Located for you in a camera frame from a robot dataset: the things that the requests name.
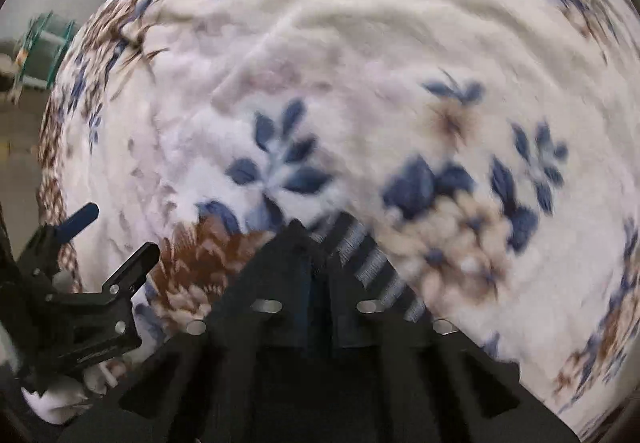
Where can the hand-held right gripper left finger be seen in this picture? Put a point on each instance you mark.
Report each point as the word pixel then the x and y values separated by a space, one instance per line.
pixel 302 318

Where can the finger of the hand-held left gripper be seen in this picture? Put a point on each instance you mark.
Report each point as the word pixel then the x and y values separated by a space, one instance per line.
pixel 136 263
pixel 80 219

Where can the green frame rack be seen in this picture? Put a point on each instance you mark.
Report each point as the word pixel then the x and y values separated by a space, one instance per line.
pixel 44 50

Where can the white floral fleece blanket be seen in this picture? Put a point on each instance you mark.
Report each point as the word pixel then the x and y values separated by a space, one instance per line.
pixel 350 73

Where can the person's left hand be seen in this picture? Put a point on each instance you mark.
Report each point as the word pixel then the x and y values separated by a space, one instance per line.
pixel 60 398

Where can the black garment with striped band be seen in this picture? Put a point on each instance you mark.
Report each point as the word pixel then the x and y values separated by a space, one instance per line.
pixel 280 263

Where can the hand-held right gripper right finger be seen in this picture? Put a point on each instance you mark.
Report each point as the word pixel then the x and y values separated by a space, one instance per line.
pixel 345 323

